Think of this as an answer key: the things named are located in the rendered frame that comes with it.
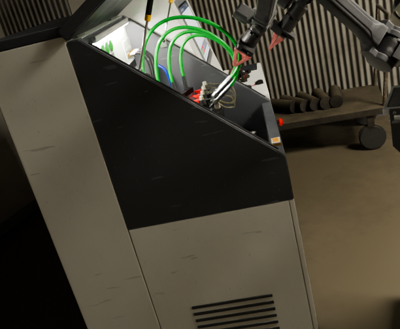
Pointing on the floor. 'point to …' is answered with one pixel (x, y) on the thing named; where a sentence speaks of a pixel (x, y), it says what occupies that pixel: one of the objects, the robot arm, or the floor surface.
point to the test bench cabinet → (229, 270)
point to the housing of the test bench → (68, 174)
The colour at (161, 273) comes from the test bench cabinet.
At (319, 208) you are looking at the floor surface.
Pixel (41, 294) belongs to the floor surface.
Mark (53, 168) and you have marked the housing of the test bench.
